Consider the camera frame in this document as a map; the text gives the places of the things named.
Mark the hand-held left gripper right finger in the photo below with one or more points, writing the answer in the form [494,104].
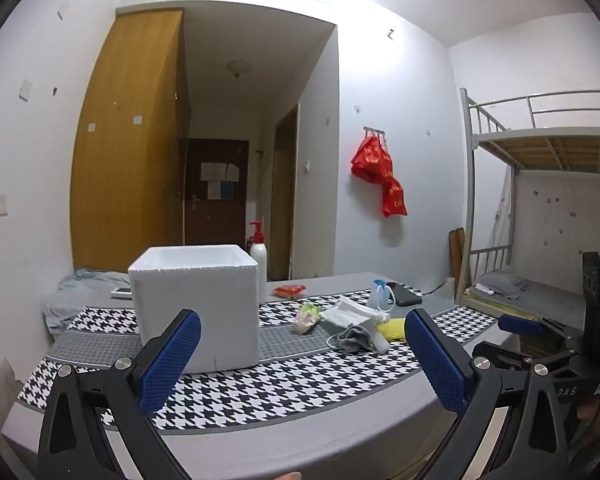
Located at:
[437,360]

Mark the person's right hand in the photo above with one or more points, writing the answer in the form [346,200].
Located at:
[585,410]

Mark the blue paper notice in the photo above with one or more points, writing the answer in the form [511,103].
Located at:
[227,189]

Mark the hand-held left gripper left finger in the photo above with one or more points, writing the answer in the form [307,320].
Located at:
[172,355]

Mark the red snack packet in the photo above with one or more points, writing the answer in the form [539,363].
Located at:
[289,291]

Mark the white red pump bottle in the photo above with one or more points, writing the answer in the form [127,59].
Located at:
[259,265]

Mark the black phone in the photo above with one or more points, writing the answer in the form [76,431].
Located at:
[407,295]

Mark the green and pink pouch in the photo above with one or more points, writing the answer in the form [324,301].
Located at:
[306,320]

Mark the white cloth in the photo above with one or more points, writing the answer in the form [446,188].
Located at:
[378,341]

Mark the grey cloth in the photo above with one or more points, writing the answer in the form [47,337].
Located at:
[502,282]
[352,337]

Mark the metal bunk bed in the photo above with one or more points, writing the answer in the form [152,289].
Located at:
[530,145]

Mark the yellow cloth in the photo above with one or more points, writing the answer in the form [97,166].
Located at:
[394,330]

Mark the large white paper notice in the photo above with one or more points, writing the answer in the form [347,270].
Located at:
[220,171]

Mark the pale face mask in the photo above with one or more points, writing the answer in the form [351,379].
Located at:
[350,312]

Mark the wooden wardrobe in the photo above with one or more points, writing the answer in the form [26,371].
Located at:
[130,160]

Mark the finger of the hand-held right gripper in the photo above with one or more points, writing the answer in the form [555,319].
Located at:
[522,326]
[500,355]

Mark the white wall switch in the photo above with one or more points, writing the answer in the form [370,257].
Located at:
[2,204]

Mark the houndstooth bed sheet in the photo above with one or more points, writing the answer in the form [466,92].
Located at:
[300,385]

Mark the white wall plate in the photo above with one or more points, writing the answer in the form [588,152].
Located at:
[25,90]

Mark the red plastic bag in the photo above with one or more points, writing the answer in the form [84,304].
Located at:
[394,197]
[372,160]

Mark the ceiling lamp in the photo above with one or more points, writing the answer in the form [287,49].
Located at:
[237,67]

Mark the wooden boards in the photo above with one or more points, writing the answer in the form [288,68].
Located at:
[456,252]

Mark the dark brown entrance door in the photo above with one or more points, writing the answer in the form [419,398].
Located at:
[215,220]

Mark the small white paper notice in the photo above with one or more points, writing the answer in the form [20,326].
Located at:
[214,190]

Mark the grey blanket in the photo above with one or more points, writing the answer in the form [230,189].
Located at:
[80,285]

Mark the white foam box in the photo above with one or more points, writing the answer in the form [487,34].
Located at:
[195,300]

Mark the folded grey cloth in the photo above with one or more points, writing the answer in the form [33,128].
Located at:
[502,282]

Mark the light wooden side door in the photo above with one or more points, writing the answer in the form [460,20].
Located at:
[282,200]

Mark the metal wall hook rack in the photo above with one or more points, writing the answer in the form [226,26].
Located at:
[375,131]

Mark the white flat device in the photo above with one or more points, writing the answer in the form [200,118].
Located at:
[122,292]

